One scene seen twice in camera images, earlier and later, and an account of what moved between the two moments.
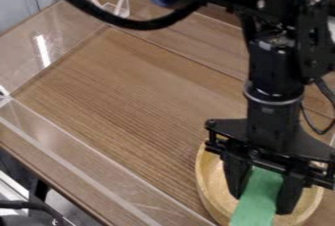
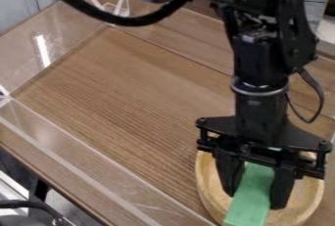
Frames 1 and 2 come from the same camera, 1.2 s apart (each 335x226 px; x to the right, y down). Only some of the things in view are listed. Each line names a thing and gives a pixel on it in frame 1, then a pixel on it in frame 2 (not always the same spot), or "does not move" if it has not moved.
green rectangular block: (256, 205) does not move
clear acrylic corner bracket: (121, 9) does not move
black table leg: (40, 189) does not move
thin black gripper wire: (333, 115) → (320, 103)
